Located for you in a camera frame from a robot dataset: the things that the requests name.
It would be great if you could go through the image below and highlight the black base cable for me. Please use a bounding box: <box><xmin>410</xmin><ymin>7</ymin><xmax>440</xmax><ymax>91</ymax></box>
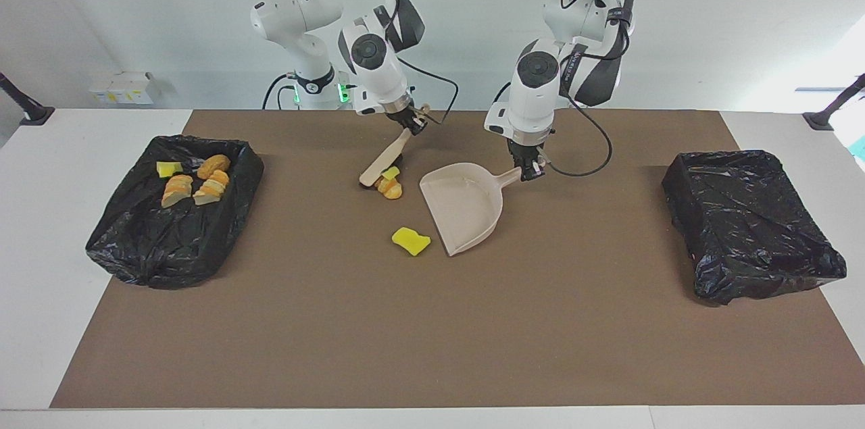
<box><xmin>262</xmin><ymin>73</ymin><xmax>293</xmax><ymax>111</ymax></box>

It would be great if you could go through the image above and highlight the large yellow sponge piece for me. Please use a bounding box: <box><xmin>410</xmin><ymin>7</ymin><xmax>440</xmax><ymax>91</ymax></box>
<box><xmin>391</xmin><ymin>226</ymin><xmax>433</xmax><ymax>257</ymax></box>

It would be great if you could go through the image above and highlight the white wall socket box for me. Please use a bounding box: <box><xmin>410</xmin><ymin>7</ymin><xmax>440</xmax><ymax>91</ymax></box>
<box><xmin>110</xmin><ymin>72</ymin><xmax>155</xmax><ymax>105</ymax></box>

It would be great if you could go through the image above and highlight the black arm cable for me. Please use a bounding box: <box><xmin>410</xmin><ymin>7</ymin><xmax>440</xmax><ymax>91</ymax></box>
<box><xmin>240</xmin><ymin>0</ymin><xmax>460</xmax><ymax>126</ymax></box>
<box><xmin>541</xmin><ymin>0</ymin><xmax>633</xmax><ymax>178</ymax></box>

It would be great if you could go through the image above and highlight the pale sandwich piece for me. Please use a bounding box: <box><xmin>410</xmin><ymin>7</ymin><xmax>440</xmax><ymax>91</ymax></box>
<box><xmin>193</xmin><ymin>170</ymin><xmax>230</xmax><ymax>206</ymax></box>

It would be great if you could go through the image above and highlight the beige plastic dustpan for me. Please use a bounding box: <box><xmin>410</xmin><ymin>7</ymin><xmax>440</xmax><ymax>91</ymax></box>
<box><xmin>419</xmin><ymin>162</ymin><xmax>524</xmax><ymax>258</ymax></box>

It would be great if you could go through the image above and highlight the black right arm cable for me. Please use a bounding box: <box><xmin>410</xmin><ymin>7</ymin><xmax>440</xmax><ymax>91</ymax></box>
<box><xmin>240</xmin><ymin>0</ymin><xmax>460</xmax><ymax>126</ymax></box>

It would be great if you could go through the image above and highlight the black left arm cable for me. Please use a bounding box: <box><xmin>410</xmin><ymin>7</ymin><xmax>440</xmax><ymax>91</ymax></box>
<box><xmin>541</xmin><ymin>0</ymin><xmax>633</xmax><ymax>178</ymax></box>

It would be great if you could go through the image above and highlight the brown table mat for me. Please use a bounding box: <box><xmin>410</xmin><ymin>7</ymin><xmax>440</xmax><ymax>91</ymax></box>
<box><xmin>50</xmin><ymin>109</ymin><xmax>865</xmax><ymax>409</ymax></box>

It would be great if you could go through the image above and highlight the bin with black trash bag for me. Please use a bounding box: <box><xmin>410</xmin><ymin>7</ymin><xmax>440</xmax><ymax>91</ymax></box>
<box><xmin>661</xmin><ymin>149</ymin><xmax>848</xmax><ymax>307</ymax></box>
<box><xmin>85</xmin><ymin>135</ymin><xmax>266</xmax><ymax>291</ymax></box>

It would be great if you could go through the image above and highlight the black stand foot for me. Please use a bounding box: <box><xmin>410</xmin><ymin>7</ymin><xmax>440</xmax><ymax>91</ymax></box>
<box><xmin>803</xmin><ymin>74</ymin><xmax>865</xmax><ymax>131</ymax></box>
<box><xmin>0</xmin><ymin>72</ymin><xmax>55</xmax><ymax>126</ymax></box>

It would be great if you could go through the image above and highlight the brown bread roll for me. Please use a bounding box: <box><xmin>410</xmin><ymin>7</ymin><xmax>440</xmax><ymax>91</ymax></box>
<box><xmin>197</xmin><ymin>154</ymin><xmax>231</xmax><ymax>180</ymax></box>

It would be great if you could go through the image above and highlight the pale bread chunk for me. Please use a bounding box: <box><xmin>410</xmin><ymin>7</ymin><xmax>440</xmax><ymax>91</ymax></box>
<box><xmin>161</xmin><ymin>174</ymin><xmax>194</xmax><ymax>209</ymax></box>

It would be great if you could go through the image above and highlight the beige brush with black bristles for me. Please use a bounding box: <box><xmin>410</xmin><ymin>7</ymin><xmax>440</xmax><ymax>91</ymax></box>
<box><xmin>358</xmin><ymin>103</ymin><xmax>433</xmax><ymax>191</ymax></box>

